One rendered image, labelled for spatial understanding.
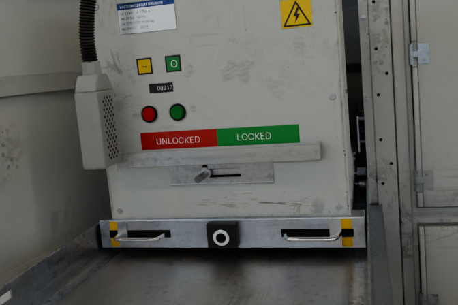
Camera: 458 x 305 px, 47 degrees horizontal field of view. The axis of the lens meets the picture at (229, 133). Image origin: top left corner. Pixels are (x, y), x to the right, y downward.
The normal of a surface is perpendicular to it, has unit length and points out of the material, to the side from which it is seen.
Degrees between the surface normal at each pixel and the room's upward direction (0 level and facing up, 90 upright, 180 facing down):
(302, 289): 0
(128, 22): 90
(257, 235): 90
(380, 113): 90
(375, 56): 90
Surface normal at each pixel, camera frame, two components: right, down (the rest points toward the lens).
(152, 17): -0.24, 0.14
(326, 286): -0.09, -0.99
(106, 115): 0.97, -0.05
